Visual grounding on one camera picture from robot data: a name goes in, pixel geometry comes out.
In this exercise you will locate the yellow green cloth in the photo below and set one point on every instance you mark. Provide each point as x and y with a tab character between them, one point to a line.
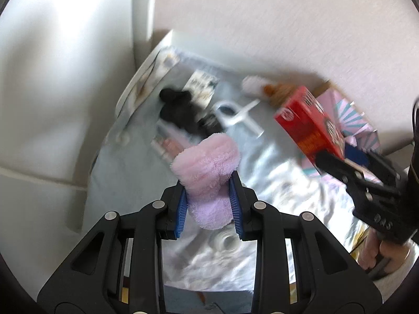
359	242

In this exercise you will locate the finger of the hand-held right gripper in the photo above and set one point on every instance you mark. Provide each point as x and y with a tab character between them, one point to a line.
334	166
376	163

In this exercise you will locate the clear tape roll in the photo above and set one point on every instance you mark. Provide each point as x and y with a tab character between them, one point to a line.
216	245

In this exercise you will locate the person's right hand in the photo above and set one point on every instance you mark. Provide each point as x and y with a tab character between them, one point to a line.
371	248

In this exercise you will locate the red carton box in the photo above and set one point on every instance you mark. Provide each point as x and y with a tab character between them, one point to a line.
307	124

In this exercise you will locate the black fluffy scrunchie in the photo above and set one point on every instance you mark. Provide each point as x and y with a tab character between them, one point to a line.
178	111

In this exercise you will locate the cardboard box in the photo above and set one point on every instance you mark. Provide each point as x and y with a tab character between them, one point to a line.
322	86

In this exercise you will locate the printed magazine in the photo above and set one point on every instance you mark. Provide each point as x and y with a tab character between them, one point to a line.
144	78

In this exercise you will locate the black and white card box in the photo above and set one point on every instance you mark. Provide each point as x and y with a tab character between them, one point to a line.
203	83

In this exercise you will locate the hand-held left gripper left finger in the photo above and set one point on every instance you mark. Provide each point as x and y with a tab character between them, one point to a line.
181	212

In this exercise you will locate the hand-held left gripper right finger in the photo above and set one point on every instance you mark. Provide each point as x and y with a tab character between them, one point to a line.
235	202

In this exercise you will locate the white cabinet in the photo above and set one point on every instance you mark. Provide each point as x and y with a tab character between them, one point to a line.
65	88

